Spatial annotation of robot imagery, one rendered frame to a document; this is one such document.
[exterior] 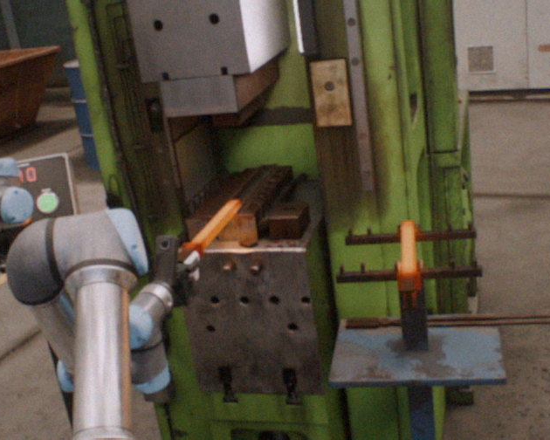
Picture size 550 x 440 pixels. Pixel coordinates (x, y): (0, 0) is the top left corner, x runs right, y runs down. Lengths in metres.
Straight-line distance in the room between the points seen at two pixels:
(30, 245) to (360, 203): 1.08
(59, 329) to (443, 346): 0.92
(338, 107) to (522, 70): 5.20
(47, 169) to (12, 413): 1.48
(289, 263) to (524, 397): 1.27
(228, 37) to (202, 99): 0.18
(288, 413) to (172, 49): 1.06
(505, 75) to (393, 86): 5.18
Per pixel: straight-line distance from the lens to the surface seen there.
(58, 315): 1.45
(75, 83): 6.63
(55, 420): 3.28
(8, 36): 10.86
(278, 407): 2.27
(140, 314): 1.56
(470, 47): 7.18
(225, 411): 2.33
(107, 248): 1.26
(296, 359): 2.16
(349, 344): 1.95
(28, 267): 1.32
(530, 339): 3.34
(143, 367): 1.61
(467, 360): 1.86
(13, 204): 1.65
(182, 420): 2.67
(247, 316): 2.13
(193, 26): 1.97
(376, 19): 2.01
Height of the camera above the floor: 1.69
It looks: 20 degrees down
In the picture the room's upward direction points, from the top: 8 degrees counter-clockwise
